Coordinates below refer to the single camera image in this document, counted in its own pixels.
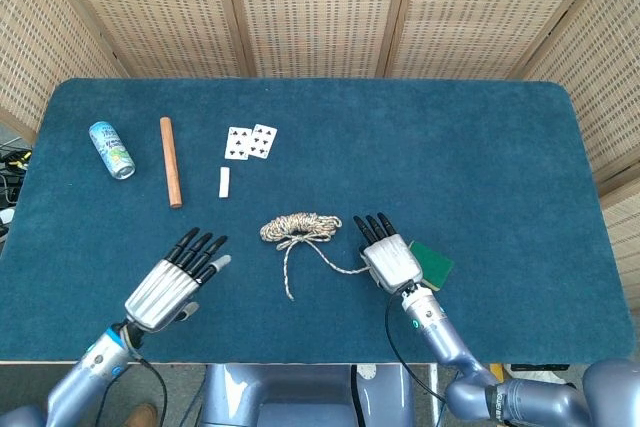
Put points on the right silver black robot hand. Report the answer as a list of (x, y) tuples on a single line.
[(392, 262)]

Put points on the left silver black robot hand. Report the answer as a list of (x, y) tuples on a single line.
[(160, 292)]

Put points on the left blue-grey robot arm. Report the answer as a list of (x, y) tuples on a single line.
[(85, 377)]

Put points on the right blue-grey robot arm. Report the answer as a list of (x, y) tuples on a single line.
[(445, 332)]

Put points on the green yellow scouring sponge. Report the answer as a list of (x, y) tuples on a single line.
[(437, 267)]

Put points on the dark blue felt table mat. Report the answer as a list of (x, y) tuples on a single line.
[(400, 172)]

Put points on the brown leather shoe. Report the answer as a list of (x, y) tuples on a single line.
[(141, 416)]

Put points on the small white rectangular block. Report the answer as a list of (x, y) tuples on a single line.
[(224, 182)]

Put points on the brown wooden round stick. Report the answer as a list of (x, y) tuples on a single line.
[(171, 162)]

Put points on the light blue drink can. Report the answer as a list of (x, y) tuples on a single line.
[(112, 152)]

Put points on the blue-grey robot torso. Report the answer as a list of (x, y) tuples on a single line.
[(300, 397)]

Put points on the clubs playing card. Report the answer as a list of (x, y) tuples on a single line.
[(237, 144), (263, 142)]

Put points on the flat black bar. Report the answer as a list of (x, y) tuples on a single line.
[(540, 367)]

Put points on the woven bamboo screen panel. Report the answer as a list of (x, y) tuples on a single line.
[(150, 7), (480, 7), (625, 247), (315, 7), (40, 47), (600, 72)]

